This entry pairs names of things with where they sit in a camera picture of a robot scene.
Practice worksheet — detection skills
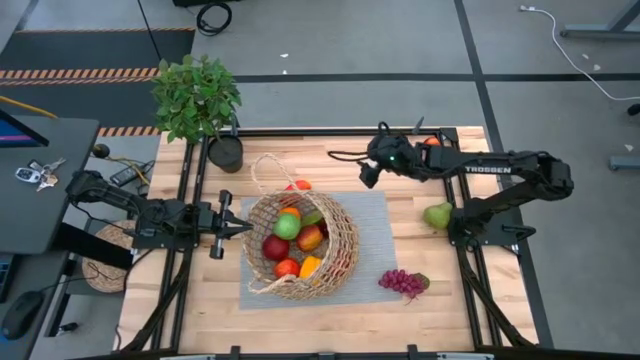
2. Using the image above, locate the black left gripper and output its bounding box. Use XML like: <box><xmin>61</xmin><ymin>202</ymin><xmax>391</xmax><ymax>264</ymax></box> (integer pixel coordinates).
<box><xmin>197</xmin><ymin>188</ymin><xmax>253</xmax><ymax>260</ymax></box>

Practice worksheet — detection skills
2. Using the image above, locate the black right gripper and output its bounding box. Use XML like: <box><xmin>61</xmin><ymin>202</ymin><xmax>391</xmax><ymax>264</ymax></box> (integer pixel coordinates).
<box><xmin>358</xmin><ymin>132</ymin><xmax>427</xmax><ymax>190</ymax></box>

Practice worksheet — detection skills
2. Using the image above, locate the green apple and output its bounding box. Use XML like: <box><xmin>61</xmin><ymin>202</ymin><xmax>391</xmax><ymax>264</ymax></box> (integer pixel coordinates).
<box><xmin>272</xmin><ymin>213</ymin><xmax>302</xmax><ymax>242</ymax></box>

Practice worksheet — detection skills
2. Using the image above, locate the red tomato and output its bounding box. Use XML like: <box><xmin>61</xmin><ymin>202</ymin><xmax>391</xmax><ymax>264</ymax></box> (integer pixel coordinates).
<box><xmin>273</xmin><ymin>257</ymin><xmax>302</xmax><ymax>280</ymax></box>

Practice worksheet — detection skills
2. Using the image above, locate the orange red peach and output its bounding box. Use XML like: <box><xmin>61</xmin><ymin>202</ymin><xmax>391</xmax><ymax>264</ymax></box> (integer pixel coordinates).
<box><xmin>296</xmin><ymin>224</ymin><xmax>324</xmax><ymax>253</ymax></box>

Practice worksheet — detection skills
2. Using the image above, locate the woven wicker basket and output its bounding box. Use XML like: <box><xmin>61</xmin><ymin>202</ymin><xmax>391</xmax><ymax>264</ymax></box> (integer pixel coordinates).
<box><xmin>242</xmin><ymin>152</ymin><xmax>360</xmax><ymax>302</ymax></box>

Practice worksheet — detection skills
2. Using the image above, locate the green pear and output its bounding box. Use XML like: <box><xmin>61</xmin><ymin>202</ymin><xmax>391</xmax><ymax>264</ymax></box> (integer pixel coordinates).
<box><xmin>422</xmin><ymin>201</ymin><xmax>454</xmax><ymax>231</ymax></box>

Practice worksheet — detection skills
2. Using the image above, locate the yellow bell pepper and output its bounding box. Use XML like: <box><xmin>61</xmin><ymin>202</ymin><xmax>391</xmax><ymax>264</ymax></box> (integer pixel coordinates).
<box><xmin>298</xmin><ymin>255</ymin><xmax>323</xmax><ymax>279</ymax></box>

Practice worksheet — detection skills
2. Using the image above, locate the grey woven placemat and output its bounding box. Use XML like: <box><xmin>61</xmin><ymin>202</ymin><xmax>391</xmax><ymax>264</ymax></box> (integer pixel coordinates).
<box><xmin>238</xmin><ymin>191</ymin><xmax>401</xmax><ymax>311</ymax></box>

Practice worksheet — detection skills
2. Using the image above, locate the purple grape bunch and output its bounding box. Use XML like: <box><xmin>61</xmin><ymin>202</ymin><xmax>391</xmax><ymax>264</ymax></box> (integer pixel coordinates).
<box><xmin>378</xmin><ymin>268</ymin><xmax>431</xmax><ymax>300</ymax></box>

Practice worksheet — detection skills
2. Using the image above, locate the potted green plant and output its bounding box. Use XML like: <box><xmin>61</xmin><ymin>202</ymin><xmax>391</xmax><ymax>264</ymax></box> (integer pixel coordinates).
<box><xmin>150</xmin><ymin>53</ymin><xmax>245</xmax><ymax>175</ymax></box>

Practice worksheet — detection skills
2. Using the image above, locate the black desk base beam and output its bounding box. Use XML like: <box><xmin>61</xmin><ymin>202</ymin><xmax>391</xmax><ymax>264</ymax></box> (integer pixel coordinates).
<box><xmin>52</xmin><ymin>222</ymin><xmax>135</xmax><ymax>271</ymax></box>

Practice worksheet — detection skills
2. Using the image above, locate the round wicker mat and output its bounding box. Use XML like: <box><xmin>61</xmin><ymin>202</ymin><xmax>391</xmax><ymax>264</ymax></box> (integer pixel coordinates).
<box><xmin>81</xmin><ymin>219</ymin><xmax>139</xmax><ymax>294</ymax></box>

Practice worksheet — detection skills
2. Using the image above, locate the key bunch with fob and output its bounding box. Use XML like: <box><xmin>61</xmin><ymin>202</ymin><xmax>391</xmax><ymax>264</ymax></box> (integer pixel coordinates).
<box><xmin>14</xmin><ymin>157</ymin><xmax>67</xmax><ymax>193</ymax></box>

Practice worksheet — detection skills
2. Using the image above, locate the black desk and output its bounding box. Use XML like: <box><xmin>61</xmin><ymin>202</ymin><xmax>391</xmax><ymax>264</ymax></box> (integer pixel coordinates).
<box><xmin>0</xmin><ymin>114</ymin><xmax>100</xmax><ymax>256</ymax></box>

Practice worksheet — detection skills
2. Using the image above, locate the black hazard-striped floor mat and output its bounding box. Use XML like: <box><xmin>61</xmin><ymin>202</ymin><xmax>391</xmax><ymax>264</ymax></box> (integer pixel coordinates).
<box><xmin>0</xmin><ymin>28</ymin><xmax>197</xmax><ymax>139</ymax></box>

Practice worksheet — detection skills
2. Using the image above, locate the black computer mouse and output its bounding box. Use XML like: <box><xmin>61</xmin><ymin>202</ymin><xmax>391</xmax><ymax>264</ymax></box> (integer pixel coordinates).
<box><xmin>0</xmin><ymin>289</ymin><xmax>46</xmax><ymax>341</ymax></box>

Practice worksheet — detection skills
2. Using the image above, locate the dark keyboard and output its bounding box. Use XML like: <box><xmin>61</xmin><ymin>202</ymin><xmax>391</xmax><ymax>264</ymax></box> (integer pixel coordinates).
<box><xmin>0</xmin><ymin>252</ymin><xmax>16</xmax><ymax>304</ymax></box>

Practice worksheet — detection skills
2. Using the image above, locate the computer monitor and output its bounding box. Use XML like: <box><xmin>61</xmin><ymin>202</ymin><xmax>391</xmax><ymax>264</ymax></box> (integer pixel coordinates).
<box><xmin>0</xmin><ymin>108</ymin><xmax>51</xmax><ymax>149</ymax></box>

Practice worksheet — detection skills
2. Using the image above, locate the grey desk foot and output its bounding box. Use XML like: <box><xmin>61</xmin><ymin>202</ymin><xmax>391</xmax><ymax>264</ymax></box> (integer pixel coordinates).
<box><xmin>608</xmin><ymin>153</ymin><xmax>640</xmax><ymax>173</ymax></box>

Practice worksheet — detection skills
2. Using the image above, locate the grey desk leg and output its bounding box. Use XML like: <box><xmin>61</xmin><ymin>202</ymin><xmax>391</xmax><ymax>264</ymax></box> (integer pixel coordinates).
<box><xmin>559</xmin><ymin>0</ymin><xmax>640</xmax><ymax>41</ymax></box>

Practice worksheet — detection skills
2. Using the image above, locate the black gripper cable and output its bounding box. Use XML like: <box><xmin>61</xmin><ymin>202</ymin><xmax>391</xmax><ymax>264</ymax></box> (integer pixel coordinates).
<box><xmin>327</xmin><ymin>120</ymin><xmax>396</xmax><ymax>164</ymax></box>

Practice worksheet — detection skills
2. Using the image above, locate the black aluminium frame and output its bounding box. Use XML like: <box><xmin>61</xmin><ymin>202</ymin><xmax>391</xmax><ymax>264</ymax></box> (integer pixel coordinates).
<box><xmin>113</xmin><ymin>125</ymin><xmax>556</xmax><ymax>360</ymax></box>

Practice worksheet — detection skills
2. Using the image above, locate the coiled black cable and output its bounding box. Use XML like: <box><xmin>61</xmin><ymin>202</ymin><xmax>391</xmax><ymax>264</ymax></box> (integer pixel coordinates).
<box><xmin>195</xmin><ymin>1</ymin><xmax>234</xmax><ymax>37</ymax></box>

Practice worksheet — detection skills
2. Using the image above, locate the thin black floor cable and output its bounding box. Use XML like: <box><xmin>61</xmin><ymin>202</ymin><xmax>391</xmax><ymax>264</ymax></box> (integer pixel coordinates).
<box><xmin>135</xmin><ymin>0</ymin><xmax>164</xmax><ymax>64</ymax></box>

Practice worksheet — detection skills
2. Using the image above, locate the white cable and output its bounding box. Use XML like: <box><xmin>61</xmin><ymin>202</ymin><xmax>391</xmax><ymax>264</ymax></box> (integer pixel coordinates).
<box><xmin>519</xmin><ymin>4</ymin><xmax>640</xmax><ymax>102</ymax></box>

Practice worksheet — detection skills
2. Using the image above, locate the yellow cable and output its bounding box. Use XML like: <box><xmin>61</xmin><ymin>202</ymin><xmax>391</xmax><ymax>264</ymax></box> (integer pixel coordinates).
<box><xmin>0</xmin><ymin>94</ymin><xmax>59</xmax><ymax>120</ymax></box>

